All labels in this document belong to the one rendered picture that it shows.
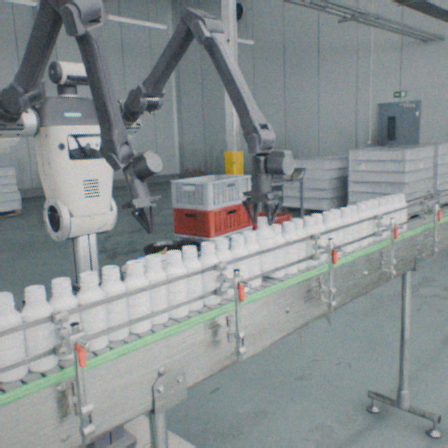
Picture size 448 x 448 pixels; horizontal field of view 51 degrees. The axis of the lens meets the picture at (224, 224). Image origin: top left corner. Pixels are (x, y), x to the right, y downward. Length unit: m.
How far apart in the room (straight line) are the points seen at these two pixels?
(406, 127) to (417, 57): 1.53
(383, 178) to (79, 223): 6.57
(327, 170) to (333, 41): 5.34
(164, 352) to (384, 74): 11.46
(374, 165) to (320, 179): 1.07
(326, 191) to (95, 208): 7.00
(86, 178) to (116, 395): 0.82
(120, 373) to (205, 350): 0.26
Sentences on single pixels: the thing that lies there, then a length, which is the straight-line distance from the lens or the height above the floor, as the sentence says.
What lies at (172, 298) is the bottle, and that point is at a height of 1.05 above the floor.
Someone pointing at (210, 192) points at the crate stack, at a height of 1.03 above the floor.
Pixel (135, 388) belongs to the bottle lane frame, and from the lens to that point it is 1.15.
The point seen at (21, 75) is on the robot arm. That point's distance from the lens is 1.49.
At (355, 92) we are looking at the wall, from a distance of 12.63.
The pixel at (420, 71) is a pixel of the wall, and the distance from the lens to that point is 11.98.
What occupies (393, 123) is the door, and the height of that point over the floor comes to 1.61.
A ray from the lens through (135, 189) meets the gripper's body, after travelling 1.37.
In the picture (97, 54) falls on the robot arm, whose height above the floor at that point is 1.65.
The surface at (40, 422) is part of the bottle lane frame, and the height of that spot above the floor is 0.92.
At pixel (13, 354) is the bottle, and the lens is 1.00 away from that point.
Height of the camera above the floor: 1.44
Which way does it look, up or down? 10 degrees down
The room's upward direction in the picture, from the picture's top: 2 degrees counter-clockwise
